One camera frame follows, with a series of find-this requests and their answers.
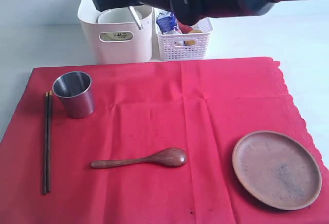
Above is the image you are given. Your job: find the white ceramic bowl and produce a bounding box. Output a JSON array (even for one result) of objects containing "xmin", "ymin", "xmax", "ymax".
[{"xmin": 97, "ymin": 8, "xmax": 134, "ymax": 24}]

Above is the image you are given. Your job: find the steel table knife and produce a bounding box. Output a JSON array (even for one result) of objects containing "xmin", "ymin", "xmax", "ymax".
[{"xmin": 128, "ymin": 6, "xmax": 143, "ymax": 30}]

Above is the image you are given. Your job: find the blue milk carton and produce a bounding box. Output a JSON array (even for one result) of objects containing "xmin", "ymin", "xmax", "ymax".
[{"xmin": 156, "ymin": 11, "xmax": 182, "ymax": 35}]

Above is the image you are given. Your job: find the red toy shrimp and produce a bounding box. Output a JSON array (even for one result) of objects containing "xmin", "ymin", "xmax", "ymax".
[{"xmin": 179, "ymin": 23, "xmax": 193, "ymax": 34}]

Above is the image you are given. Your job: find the yellow lemon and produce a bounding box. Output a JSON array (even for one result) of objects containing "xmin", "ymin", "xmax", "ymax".
[{"xmin": 184, "ymin": 29, "xmax": 203, "ymax": 46}]

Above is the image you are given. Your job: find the steel cup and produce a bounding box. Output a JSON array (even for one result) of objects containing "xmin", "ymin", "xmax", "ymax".
[{"xmin": 52, "ymin": 71, "xmax": 95, "ymax": 119}]

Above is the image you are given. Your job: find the brown wooden spoon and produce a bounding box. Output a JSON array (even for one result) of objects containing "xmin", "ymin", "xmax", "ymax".
[{"xmin": 90, "ymin": 147, "xmax": 188, "ymax": 169}]

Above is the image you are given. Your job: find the brown wooden plate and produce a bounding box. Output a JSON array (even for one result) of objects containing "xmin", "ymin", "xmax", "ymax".
[{"xmin": 232, "ymin": 130, "xmax": 322, "ymax": 210}]

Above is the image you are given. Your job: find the cream plastic bin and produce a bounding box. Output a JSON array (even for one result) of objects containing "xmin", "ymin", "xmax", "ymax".
[{"xmin": 77, "ymin": 0, "xmax": 154, "ymax": 64}]

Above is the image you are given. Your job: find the white perforated basket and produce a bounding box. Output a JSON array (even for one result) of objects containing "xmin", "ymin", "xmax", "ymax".
[{"xmin": 155, "ymin": 18, "xmax": 213, "ymax": 61}]

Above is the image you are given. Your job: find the dark wooden chopstick right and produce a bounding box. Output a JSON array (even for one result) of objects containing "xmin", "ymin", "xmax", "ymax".
[{"xmin": 46, "ymin": 91, "xmax": 53, "ymax": 193}]

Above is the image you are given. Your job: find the dark wooden chopstick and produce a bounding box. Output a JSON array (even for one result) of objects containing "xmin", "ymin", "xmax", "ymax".
[
  {"xmin": 43, "ymin": 92, "xmax": 49, "ymax": 195},
  {"xmin": 46, "ymin": 91, "xmax": 53, "ymax": 193}
]

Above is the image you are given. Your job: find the red table cloth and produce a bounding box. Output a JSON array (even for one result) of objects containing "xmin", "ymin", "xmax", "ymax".
[{"xmin": 1, "ymin": 57, "xmax": 328, "ymax": 223}]

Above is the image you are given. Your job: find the dark wooden chopstick left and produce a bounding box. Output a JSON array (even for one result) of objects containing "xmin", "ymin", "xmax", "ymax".
[{"xmin": 43, "ymin": 92, "xmax": 49, "ymax": 195}]

